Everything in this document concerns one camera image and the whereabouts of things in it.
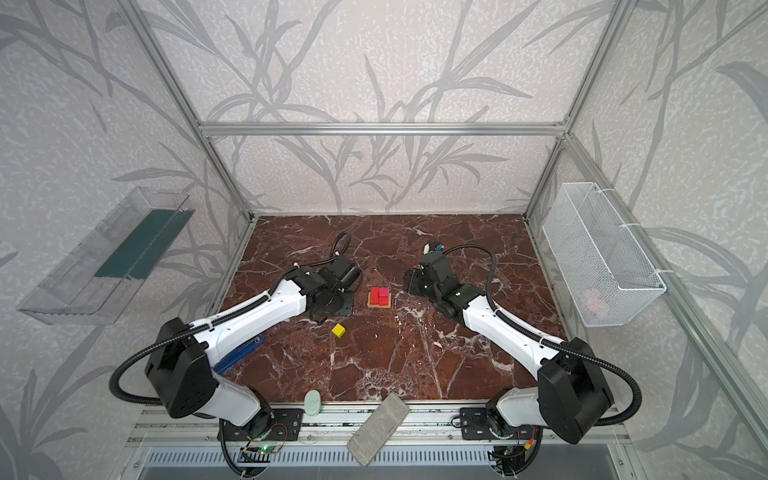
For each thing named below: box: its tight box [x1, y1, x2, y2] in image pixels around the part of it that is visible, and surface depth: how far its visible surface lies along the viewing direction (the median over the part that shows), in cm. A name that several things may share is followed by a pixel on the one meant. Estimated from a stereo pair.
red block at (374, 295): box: [370, 287, 379, 305], surface depth 96 cm
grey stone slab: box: [346, 392, 410, 467], surface depth 72 cm
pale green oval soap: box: [304, 389, 321, 416], surface depth 77 cm
